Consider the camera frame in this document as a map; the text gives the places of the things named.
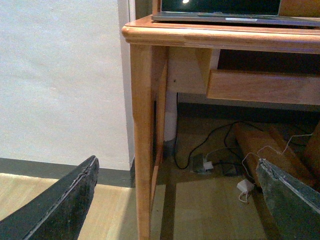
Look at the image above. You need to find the wooden desk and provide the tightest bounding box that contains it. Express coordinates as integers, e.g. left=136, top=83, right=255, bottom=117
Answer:
left=122, top=16, right=320, bottom=240

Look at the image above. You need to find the white vertical pipe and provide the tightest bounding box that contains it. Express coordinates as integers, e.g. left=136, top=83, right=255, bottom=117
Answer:
left=164, top=90, right=177, bottom=157

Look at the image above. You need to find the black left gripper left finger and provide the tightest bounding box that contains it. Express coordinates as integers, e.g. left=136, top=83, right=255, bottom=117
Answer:
left=0, top=155, right=100, bottom=240

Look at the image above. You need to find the grey open laptop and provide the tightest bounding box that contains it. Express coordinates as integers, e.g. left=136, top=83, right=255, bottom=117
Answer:
left=151, top=0, right=320, bottom=27

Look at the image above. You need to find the white floor cable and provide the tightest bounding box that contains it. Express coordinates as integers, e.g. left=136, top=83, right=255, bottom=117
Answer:
left=237, top=132, right=313, bottom=204

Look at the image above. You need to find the white power adapter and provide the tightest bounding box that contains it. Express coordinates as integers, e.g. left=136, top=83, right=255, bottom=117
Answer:
left=236, top=179, right=255, bottom=194

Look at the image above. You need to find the black floor cable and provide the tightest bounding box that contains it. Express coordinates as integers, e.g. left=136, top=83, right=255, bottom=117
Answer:
left=173, top=121, right=263, bottom=170

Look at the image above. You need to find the grey power strip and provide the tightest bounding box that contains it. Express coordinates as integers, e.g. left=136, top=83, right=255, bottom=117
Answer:
left=191, top=153, right=214, bottom=175

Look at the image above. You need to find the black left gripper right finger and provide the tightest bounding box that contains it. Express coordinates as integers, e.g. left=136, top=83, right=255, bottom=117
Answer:
left=256, top=158, right=320, bottom=240

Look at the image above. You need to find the wooden keyboard tray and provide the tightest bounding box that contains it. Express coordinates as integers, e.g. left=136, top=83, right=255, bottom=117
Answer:
left=206, top=70, right=320, bottom=106

